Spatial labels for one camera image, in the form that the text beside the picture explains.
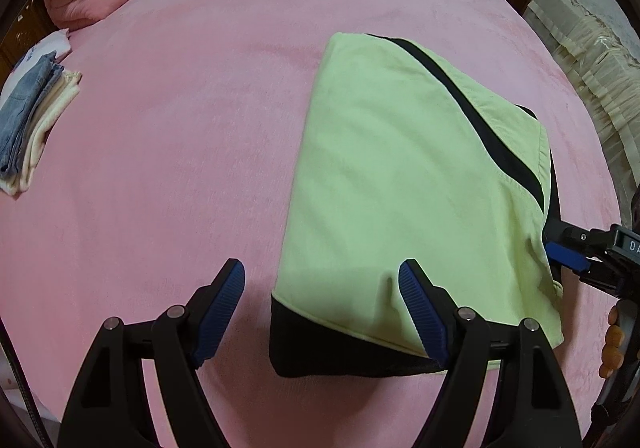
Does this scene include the folded blue denim jeans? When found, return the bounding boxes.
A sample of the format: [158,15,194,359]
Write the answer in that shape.
[1,51,64,181]

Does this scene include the cream lace covered furniture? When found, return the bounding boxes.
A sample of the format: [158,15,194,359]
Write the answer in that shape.
[524,0,639,226]

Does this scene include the person's right hand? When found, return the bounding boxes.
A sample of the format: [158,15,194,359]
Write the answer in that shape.
[599,306,625,380]

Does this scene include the brown wooden headboard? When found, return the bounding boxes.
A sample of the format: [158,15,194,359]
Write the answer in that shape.
[0,0,58,82]

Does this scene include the folded cream white garment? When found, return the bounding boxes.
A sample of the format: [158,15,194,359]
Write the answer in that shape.
[1,70,82,197]

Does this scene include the black cable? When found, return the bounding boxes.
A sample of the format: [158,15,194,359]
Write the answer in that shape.
[0,321,54,448]

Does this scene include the white cartoon print pillow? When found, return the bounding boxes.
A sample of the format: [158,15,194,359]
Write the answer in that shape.
[1,28,72,104]

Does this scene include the pink bed sheet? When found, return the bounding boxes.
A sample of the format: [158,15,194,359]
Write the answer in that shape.
[1,0,620,447]

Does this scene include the green and black hooded jacket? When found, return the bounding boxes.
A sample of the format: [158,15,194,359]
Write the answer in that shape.
[269,33,563,378]

